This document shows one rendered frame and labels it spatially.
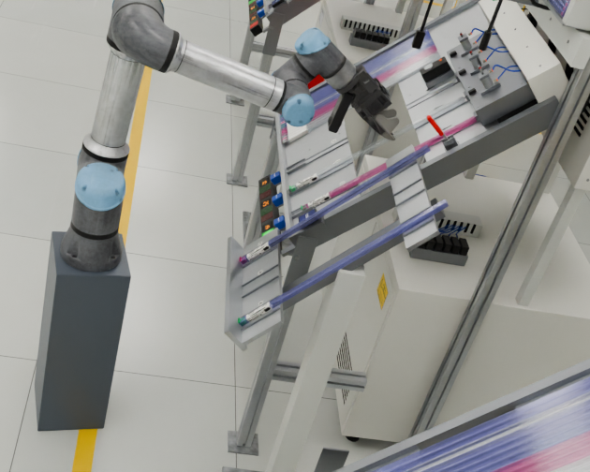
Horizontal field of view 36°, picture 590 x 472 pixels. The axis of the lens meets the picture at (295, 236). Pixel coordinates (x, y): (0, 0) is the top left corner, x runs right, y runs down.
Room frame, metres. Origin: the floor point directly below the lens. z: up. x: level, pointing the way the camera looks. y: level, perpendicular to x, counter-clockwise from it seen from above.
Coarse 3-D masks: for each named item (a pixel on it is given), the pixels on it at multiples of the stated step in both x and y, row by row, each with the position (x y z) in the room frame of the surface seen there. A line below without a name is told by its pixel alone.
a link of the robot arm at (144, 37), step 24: (120, 24) 1.81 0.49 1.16; (144, 24) 1.81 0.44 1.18; (120, 48) 1.81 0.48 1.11; (144, 48) 1.78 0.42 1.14; (168, 48) 1.79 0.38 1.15; (192, 48) 1.83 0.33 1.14; (192, 72) 1.82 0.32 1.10; (216, 72) 1.83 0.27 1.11; (240, 72) 1.86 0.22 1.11; (264, 72) 1.91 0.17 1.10; (240, 96) 1.86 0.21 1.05; (264, 96) 1.87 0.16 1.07; (288, 96) 1.89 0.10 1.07; (288, 120) 1.87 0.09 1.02
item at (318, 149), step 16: (320, 128) 2.33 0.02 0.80; (288, 144) 2.32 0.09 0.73; (304, 144) 2.28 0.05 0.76; (320, 144) 2.24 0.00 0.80; (336, 144) 2.21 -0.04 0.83; (288, 160) 2.23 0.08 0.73; (304, 160) 2.20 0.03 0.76; (320, 160) 2.16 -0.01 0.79; (336, 160) 2.13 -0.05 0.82; (288, 176) 2.15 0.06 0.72; (304, 176) 2.12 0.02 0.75; (336, 176) 2.06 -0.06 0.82; (352, 176) 2.03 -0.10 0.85; (304, 192) 2.05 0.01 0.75; (320, 192) 2.02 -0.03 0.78; (320, 208) 1.95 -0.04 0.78; (336, 208) 1.92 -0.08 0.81
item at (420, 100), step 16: (464, 16) 2.59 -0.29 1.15; (480, 16) 2.54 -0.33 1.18; (432, 32) 2.58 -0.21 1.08; (448, 32) 2.54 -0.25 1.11; (464, 32) 2.50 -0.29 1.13; (480, 32) 2.45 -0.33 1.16; (448, 48) 2.45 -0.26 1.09; (416, 80) 2.36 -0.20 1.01; (448, 80) 2.28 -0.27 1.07; (416, 96) 2.27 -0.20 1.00; (432, 96) 2.24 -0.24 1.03; (448, 96) 2.20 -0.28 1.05; (464, 96) 2.17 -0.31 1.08; (416, 112) 2.19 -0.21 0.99; (448, 112) 2.13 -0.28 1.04; (464, 112) 2.10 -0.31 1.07; (416, 128) 2.12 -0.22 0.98; (432, 128) 2.09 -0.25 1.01; (448, 128) 2.06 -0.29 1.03; (464, 128) 2.03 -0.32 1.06; (480, 128) 2.00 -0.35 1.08
